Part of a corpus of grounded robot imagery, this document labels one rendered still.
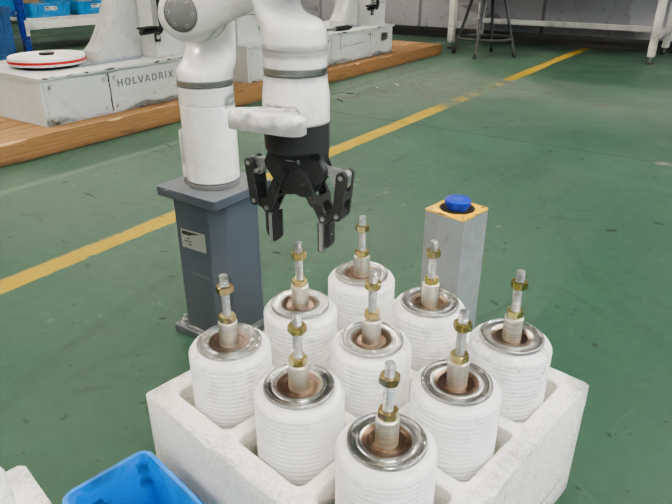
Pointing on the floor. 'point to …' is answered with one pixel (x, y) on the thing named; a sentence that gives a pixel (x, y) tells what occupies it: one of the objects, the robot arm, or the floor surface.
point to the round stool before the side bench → (485, 34)
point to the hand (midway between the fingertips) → (299, 234)
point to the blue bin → (133, 484)
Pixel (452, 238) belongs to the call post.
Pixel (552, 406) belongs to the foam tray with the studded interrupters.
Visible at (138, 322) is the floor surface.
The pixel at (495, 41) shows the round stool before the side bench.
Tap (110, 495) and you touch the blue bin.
